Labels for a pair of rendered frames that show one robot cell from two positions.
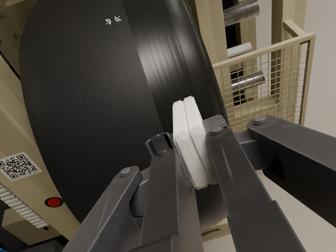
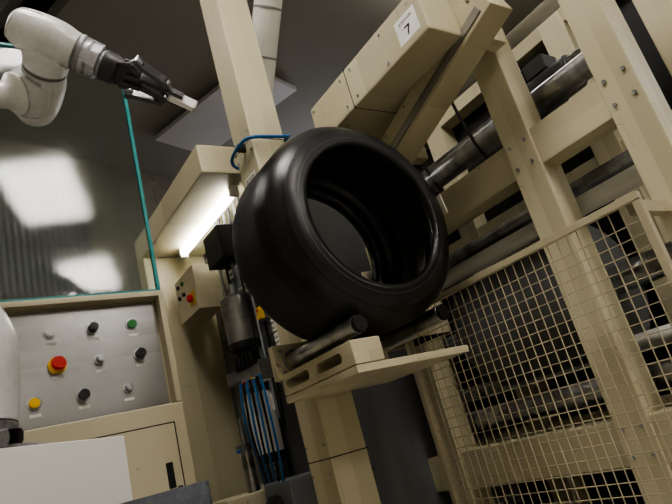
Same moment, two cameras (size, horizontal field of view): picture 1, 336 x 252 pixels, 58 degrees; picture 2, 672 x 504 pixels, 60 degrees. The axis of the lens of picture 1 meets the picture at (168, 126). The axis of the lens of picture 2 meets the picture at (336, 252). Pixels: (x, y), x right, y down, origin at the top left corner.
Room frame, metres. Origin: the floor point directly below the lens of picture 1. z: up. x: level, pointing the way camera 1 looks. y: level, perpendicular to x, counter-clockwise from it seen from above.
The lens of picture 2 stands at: (-0.47, -1.16, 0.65)
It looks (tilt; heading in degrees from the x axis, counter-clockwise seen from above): 18 degrees up; 51
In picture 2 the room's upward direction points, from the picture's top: 16 degrees counter-clockwise
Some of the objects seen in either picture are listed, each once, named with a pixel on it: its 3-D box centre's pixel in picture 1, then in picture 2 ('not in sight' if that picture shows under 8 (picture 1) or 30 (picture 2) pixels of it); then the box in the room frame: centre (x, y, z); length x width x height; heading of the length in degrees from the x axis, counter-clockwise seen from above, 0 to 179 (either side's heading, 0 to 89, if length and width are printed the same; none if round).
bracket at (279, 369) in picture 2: not in sight; (332, 354); (0.56, 0.26, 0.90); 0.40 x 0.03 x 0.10; 178
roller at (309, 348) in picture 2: not in sight; (323, 343); (0.42, 0.08, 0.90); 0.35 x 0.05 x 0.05; 88
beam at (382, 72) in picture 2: not in sight; (390, 79); (0.85, -0.05, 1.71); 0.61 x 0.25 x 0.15; 88
